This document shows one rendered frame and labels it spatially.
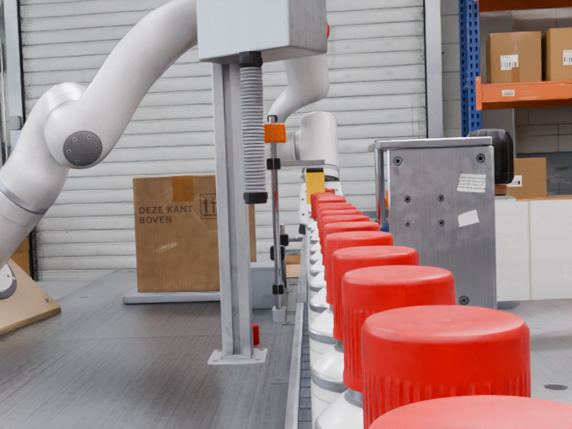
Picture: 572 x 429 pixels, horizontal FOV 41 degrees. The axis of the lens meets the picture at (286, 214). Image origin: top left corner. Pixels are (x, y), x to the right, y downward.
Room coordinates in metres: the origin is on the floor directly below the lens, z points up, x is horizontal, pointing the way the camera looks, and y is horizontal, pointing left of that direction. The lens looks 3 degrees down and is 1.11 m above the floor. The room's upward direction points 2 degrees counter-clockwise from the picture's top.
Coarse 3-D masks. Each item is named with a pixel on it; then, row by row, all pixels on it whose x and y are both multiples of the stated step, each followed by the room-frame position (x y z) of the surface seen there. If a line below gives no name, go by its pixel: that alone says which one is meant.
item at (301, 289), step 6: (300, 258) 1.38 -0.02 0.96; (300, 264) 1.29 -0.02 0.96; (300, 270) 1.21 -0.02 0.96; (306, 270) 1.22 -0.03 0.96; (300, 276) 1.14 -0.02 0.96; (306, 276) 1.18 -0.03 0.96; (300, 282) 1.07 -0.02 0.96; (306, 282) 1.15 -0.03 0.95; (300, 288) 1.02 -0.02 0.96; (300, 294) 0.98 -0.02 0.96; (300, 300) 0.98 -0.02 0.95
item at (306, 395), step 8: (304, 304) 1.37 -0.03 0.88; (304, 312) 1.28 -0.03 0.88; (304, 320) 1.21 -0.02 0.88; (304, 328) 1.15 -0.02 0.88; (304, 336) 1.09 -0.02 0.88; (304, 344) 1.04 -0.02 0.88; (304, 352) 0.99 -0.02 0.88; (304, 360) 0.95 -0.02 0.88; (304, 368) 0.91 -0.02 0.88; (304, 376) 0.87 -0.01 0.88; (304, 384) 0.84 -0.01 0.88; (304, 392) 0.81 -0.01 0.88; (304, 400) 0.78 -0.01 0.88; (304, 408) 0.76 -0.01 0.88; (304, 416) 0.73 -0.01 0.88; (304, 424) 0.71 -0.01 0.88
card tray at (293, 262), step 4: (288, 256) 2.38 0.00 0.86; (292, 256) 2.37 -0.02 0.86; (296, 256) 2.37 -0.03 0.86; (288, 260) 2.38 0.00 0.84; (292, 260) 2.37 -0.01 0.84; (296, 260) 2.37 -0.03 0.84; (288, 264) 2.38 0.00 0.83; (292, 264) 2.37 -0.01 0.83; (296, 264) 2.37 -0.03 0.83; (288, 268) 2.27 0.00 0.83; (292, 268) 2.27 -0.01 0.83; (296, 268) 2.26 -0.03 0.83; (288, 272) 2.17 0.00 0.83; (292, 272) 2.17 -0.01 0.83; (296, 272) 2.16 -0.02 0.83; (288, 276) 2.10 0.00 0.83; (292, 276) 2.09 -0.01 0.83; (296, 276) 2.09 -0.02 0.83
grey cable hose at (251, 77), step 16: (240, 64) 1.06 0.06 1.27; (256, 64) 1.06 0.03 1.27; (240, 80) 1.07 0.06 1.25; (256, 80) 1.06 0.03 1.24; (256, 96) 1.06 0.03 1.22; (256, 112) 1.06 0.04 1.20; (256, 128) 1.06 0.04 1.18; (256, 144) 1.06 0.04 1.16; (256, 160) 1.05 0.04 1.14; (256, 176) 1.05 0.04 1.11; (256, 192) 1.05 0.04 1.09
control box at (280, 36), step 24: (216, 0) 1.11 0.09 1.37; (240, 0) 1.08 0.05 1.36; (264, 0) 1.06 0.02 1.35; (288, 0) 1.04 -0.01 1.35; (312, 0) 1.08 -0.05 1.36; (216, 24) 1.11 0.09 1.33; (240, 24) 1.08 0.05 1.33; (264, 24) 1.06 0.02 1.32; (288, 24) 1.04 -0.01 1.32; (312, 24) 1.08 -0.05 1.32; (216, 48) 1.11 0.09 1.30; (240, 48) 1.09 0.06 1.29; (264, 48) 1.06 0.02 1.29; (288, 48) 1.04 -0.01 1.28; (312, 48) 1.08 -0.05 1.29
